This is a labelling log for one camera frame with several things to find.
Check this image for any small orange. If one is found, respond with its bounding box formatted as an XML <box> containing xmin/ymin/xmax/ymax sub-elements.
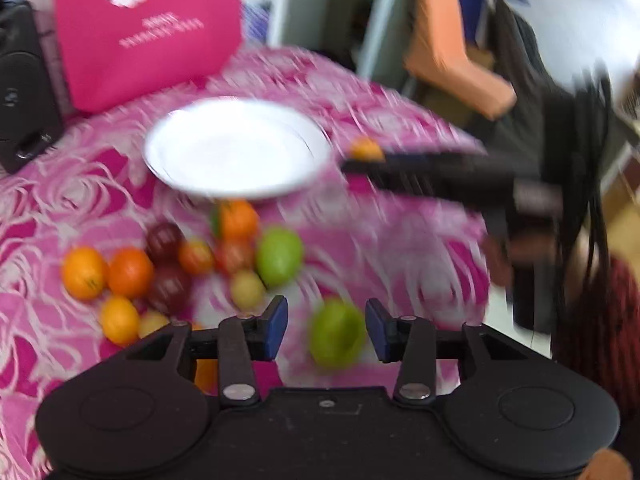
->
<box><xmin>348</xmin><ymin>138</ymin><xmax>385</xmax><ymax>162</ymax></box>

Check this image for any yellow green small fruit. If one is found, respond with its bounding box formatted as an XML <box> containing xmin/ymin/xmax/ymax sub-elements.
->
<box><xmin>229</xmin><ymin>270</ymin><xmax>266</xmax><ymax>312</ymax></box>

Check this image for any dark red plum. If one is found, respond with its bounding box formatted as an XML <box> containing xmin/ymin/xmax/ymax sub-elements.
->
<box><xmin>145</xmin><ymin>264</ymin><xmax>193</xmax><ymax>315</ymax></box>
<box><xmin>145</xmin><ymin>221</ymin><xmax>184</xmax><ymax>264</ymax></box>

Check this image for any small red orange fruit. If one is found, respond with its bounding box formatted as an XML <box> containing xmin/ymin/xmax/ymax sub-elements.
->
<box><xmin>178</xmin><ymin>238</ymin><xmax>215</xmax><ymax>275</ymax></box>

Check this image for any large green fruit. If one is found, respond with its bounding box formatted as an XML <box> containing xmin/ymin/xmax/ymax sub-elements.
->
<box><xmin>255</xmin><ymin>226</ymin><xmax>304</xmax><ymax>288</ymax></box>

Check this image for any orange with green leaf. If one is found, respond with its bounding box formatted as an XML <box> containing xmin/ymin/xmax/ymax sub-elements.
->
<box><xmin>210</xmin><ymin>200</ymin><xmax>259</xmax><ymax>242</ymax></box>

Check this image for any right hand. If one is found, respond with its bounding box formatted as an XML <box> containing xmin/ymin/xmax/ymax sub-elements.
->
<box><xmin>480</xmin><ymin>232</ymin><xmax>555</xmax><ymax>288</ymax></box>

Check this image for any left hand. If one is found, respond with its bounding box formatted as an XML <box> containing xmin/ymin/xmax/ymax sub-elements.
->
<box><xmin>578</xmin><ymin>448</ymin><xmax>634</xmax><ymax>480</ymax></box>

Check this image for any dark clothing on chair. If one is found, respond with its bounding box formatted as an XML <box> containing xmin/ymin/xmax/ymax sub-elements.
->
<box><xmin>485</xmin><ymin>0</ymin><xmax>612</xmax><ymax>334</ymax></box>

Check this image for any pink rose tablecloth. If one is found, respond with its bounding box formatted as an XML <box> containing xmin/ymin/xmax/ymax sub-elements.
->
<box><xmin>1</xmin><ymin>48</ymin><xmax>489</xmax><ymax>479</ymax></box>

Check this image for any orange covered chair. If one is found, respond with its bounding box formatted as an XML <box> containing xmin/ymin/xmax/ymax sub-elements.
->
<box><xmin>404</xmin><ymin>0</ymin><xmax>516</xmax><ymax>120</ymax></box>

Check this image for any white round plate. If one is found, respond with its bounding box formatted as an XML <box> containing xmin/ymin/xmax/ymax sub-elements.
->
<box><xmin>142</xmin><ymin>96</ymin><xmax>334</xmax><ymax>200</ymax></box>

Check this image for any black speaker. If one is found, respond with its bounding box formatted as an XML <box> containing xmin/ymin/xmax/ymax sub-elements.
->
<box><xmin>0</xmin><ymin>2</ymin><xmax>64</xmax><ymax>174</ymax></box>

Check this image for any pink tote bag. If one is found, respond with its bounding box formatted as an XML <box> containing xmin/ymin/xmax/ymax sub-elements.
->
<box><xmin>53</xmin><ymin>0</ymin><xmax>242</xmax><ymax>113</ymax></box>

